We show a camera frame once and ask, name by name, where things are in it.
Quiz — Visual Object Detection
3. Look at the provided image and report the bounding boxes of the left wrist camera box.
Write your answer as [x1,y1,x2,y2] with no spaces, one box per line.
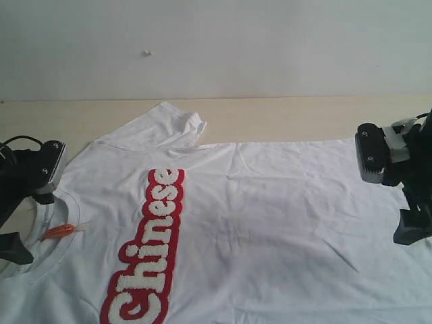
[32,140,67,194]

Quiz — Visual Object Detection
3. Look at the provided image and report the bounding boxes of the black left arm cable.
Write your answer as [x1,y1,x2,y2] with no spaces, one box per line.
[0,135,45,163]

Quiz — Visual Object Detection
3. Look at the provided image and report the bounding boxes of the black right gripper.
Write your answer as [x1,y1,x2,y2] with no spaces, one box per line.
[383,112,431,246]

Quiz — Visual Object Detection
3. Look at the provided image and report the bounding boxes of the orange neck label tag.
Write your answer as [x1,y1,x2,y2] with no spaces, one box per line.
[40,221,91,242]

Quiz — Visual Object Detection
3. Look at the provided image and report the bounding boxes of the white t-shirt red lettering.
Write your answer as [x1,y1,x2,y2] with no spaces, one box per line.
[1,103,431,323]

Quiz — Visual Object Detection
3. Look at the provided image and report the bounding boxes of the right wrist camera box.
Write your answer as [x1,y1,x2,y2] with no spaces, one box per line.
[354,123,389,184]

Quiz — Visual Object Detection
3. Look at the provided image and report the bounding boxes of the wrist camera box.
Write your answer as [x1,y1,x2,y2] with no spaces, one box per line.
[354,123,389,184]
[32,140,67,194]

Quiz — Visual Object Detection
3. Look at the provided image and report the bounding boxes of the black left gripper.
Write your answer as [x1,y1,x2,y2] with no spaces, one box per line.
[0,149,55,265]

